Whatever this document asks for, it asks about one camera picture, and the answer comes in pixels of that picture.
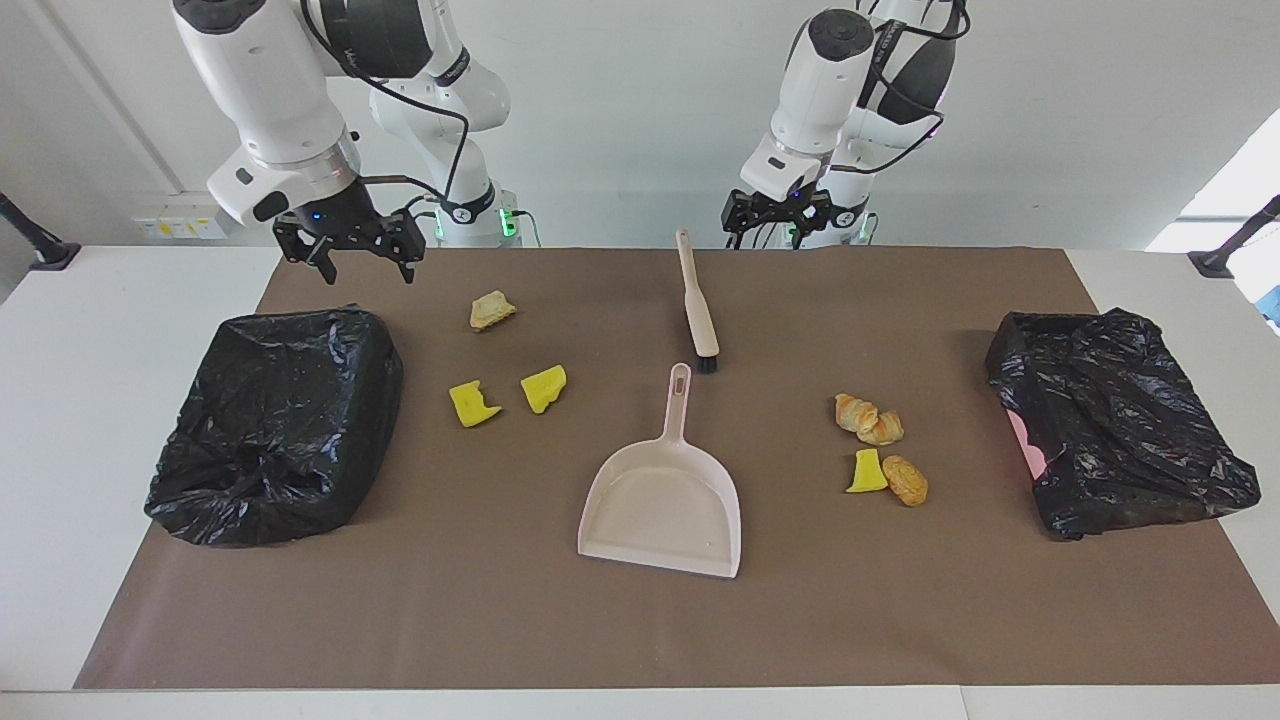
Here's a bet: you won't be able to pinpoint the brown paper mat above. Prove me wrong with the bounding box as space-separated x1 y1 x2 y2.
73 247 1280 691

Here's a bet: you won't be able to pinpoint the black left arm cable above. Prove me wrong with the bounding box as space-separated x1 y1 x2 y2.
860 0 971 126

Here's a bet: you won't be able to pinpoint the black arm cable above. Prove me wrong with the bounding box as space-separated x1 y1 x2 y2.
860 0 971 126
300 0 471 216

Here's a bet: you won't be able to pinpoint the brown bread roll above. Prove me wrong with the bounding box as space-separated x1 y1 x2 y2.
881 455 929 508

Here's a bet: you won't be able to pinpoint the striped croissant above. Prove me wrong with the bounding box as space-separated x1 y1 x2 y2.
835 393 880 435

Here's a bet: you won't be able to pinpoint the beige brush black bristles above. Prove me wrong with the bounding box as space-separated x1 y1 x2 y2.
675 228 721 374

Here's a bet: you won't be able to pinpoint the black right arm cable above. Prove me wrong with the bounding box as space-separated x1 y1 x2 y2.
300 0 471 216

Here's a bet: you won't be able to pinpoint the white wall outlet box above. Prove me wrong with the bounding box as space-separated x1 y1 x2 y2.
133 200 231 241

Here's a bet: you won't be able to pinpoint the flared yellow sponge piece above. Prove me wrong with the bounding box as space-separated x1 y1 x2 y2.
846 448 889 495

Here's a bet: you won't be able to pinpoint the notched yellow sponge piece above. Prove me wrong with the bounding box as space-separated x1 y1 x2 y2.
448 380 503 429

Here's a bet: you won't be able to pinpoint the yellow sponge wedge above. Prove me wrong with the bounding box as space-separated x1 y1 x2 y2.
520 364 568 415

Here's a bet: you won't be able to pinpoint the black trash bag bin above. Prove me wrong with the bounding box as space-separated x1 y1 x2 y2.
144 306 405 548

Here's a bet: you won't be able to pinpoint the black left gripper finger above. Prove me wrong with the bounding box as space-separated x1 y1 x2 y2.
798 195 851 246
722 195 759 249

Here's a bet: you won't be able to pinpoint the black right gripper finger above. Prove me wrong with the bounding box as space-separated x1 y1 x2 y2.
380 210 428 284
273 222 338 286

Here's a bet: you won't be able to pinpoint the black stand foot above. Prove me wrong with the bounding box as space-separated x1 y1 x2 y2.
1188 195 1280 279
0 192 81 272

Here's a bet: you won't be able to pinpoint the black trash bag over pink bin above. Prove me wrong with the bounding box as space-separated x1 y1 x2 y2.
985 308 1263 542

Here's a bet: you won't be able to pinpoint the beige plastic dustpan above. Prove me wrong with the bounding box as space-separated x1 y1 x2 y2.
577 362 742 580

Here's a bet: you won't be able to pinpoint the pink bin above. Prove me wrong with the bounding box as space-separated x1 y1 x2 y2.
1006 408 1053 483

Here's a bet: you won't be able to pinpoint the beige dumpling shaped chunk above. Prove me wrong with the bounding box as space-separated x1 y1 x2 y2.
858 408 906 447

